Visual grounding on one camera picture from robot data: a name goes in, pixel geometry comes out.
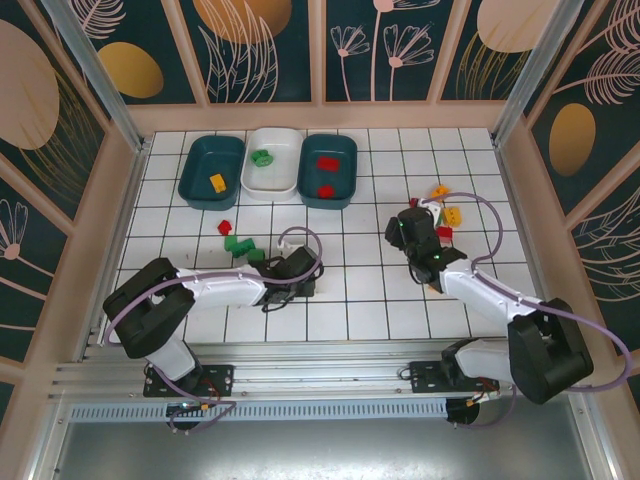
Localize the grey metal base sheet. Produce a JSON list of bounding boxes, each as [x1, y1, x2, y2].
[[47, 419, 596, 480]]

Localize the aluminium corner post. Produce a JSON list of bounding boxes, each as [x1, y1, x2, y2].
[[42, 0, 150, 152], [492, 0, 569, 146]]

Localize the dark wall panel beige circle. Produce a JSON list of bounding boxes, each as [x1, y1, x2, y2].
[[438, 0, 539, 102]]

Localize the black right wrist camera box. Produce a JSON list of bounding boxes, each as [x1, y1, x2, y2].
[[397, 206, 437, 247]]

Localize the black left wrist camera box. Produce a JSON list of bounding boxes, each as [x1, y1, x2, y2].
[[285, 247, 321, 278]]

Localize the dark wall panel small oval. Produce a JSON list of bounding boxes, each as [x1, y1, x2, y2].
[[64, 0, 201, 106]]

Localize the teal plastic bin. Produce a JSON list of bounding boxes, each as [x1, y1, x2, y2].
[[178, 134, 247, 211], [297, 132, 359, 211]]

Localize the dark flower wall panel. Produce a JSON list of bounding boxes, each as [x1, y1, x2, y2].
[[324, 0, 454, 104]]

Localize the dark wall panel pink leaves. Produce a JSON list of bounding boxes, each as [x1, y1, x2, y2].
[[569, 189, 640, 356]]

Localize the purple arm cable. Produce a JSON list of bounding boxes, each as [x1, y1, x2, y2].
[[102, 225, 324, 436], [417, 192, 632, 431]]

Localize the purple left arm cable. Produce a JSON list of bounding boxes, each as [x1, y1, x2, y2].
[[102, 225, 324, 436]]

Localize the white plastic bin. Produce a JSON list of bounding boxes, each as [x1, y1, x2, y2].
[[239, 126, 304, 202]]

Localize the dark wall panel flower stem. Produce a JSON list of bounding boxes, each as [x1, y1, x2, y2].
[[0, 164, 71, 364]]

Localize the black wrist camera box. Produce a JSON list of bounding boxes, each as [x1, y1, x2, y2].
[[397, 206, 437, 247], [285, 247, 321, 278]]

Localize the dark wall panel gold circle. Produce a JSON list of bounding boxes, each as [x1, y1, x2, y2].
[[178, 0, 321, 105]]

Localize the dark wall panel large circle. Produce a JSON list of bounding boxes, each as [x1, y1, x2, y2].
[[0, 4, 111, 236]]

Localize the slotted grey cable tray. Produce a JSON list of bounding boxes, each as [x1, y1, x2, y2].
[[67, 402, 449, 422]]

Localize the dark wall panel gold oval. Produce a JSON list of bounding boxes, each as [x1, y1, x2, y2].
[[524, 0, 640, 219]]

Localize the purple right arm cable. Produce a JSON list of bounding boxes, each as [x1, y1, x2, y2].
[[417, 192, 632, 431]]

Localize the aluminium rail frame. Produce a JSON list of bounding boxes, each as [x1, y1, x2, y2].
[[49, 342, 596, 401]]

